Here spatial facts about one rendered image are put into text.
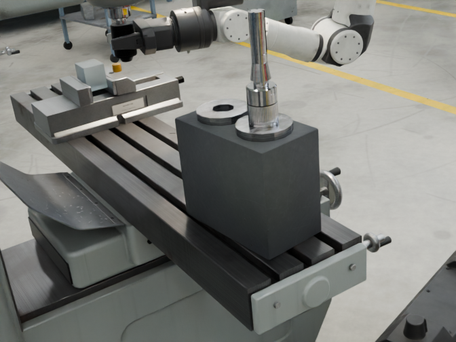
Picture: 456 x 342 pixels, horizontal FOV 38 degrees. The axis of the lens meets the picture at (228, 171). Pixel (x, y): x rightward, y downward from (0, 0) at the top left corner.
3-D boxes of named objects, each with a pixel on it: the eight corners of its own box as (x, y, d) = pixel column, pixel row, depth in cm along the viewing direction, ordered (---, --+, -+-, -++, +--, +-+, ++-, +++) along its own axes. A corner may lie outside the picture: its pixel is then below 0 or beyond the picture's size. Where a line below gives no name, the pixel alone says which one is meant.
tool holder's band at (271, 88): (279, 85, 102) (279, 79, 101) (273, 96, 98) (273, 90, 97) (250, 85, 103) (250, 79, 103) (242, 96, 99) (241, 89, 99)
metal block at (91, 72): (98, 81, 166) (94, 58, 163) (108, 87, 161) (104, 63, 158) (79, 87, 163) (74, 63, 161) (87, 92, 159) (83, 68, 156)
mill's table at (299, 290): (87, 98, 206) (82, 74, 202) (372, 280, 110) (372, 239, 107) (13, 118, 195) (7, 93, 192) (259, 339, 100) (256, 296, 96)
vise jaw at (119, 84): (116, 79, 172) (113, 64, 170) (136, 90, 162) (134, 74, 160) (94, 85, 169) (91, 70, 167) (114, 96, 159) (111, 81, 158)
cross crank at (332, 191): (325, 195, 195) (324, 159, 190) (353, 210, 186) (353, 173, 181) (282, 214, 188) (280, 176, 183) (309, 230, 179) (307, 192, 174)
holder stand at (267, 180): (237, 190, 126) (228, 90, 117) (322, 231, 111) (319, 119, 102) (186, 214, 120) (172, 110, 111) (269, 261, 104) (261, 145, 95)
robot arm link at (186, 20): (129, 9, 142) (184, 1, 145) (136, 53, 146) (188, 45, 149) (141, 21, 131) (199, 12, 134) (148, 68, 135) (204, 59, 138)
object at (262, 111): (281, 117, 104) (279, 85, 102) (275, 128, 100) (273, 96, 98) (252, 116, 105) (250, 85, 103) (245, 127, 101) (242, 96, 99)
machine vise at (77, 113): (158, 92, 181) (153, 53, 176) (184, 106, 170) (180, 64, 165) (33, 127, 165) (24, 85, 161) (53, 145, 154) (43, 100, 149)
